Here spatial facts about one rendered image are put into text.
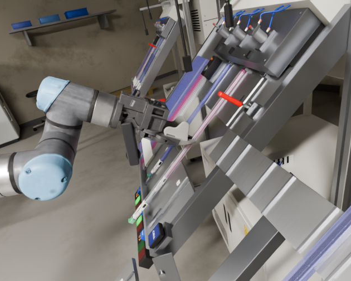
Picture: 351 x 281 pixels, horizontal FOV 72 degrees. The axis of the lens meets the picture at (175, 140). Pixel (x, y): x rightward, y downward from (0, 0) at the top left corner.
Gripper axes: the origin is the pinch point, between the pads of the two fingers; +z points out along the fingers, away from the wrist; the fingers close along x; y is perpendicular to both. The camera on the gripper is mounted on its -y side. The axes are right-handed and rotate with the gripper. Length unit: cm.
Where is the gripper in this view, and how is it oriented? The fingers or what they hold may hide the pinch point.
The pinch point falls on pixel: (189, 141)
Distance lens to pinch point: 62.7
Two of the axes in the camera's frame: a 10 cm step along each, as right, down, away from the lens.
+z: 9.2, 2.5, 3.1
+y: 3.5, -8.7, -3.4
